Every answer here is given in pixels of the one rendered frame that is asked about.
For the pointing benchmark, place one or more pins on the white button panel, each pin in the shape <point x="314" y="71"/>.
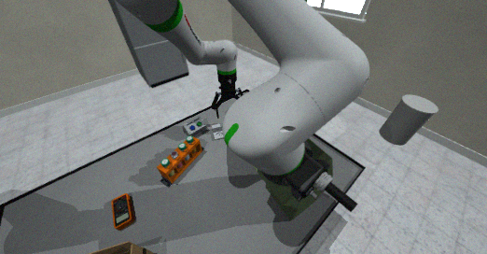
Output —
<point x="195" y="127"/>

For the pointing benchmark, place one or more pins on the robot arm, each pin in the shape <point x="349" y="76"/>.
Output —
<point x="321" y="72"/>

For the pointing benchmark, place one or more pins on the orange handheld multimeter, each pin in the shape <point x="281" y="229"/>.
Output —
<point x="122" y="211"/>

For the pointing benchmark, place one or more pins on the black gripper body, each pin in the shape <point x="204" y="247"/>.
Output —
<point x="228" y="89"/>

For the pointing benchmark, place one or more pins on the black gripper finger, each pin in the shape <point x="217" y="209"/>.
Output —
<point x="238" y="91"/>
<point x="215" y="105"/>

